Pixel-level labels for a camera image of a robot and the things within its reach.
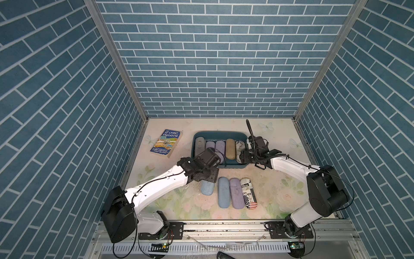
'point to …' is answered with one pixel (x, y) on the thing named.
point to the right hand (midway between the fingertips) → (245, 156)
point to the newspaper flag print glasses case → (248, 193)
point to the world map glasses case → (240, 147)
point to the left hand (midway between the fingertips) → (216, 175)
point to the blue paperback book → (166, 143)
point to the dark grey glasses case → (199, 145)
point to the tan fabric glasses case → (230, 149)
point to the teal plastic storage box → (221, 135)
